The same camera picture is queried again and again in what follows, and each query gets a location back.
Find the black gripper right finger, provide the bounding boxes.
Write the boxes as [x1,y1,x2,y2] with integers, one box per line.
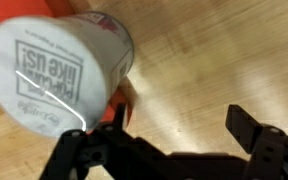
[225,104,288,180]

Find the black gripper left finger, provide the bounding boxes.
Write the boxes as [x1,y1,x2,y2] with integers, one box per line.
[39,102,142,180]

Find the white printed tin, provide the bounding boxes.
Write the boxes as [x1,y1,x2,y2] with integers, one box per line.
[0,11,135,139]

